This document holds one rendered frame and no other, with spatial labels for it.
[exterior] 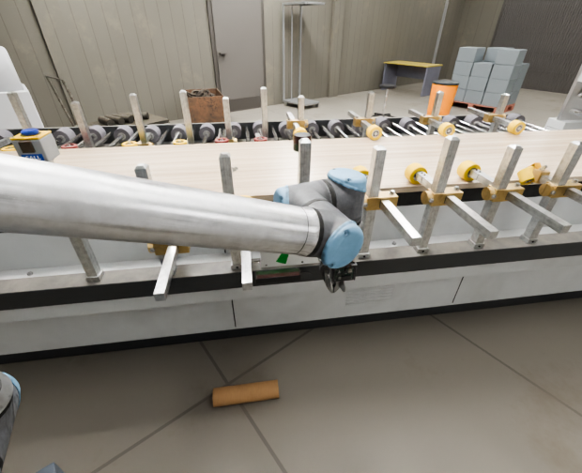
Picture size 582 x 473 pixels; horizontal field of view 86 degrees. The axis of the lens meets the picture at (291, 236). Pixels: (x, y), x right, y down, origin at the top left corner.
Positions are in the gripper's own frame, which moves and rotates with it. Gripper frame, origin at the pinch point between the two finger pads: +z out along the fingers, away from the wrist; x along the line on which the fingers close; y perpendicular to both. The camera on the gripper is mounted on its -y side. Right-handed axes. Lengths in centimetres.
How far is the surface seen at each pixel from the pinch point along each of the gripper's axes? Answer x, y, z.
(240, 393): -33, -15, 75
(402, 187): 43, -49, -8
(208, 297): -42, -30, 27
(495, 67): 466, -555, -7
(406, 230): 23.7, -7.2, -13.5
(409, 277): 45, -30, 27
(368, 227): 20.8, -27.9, -2.0
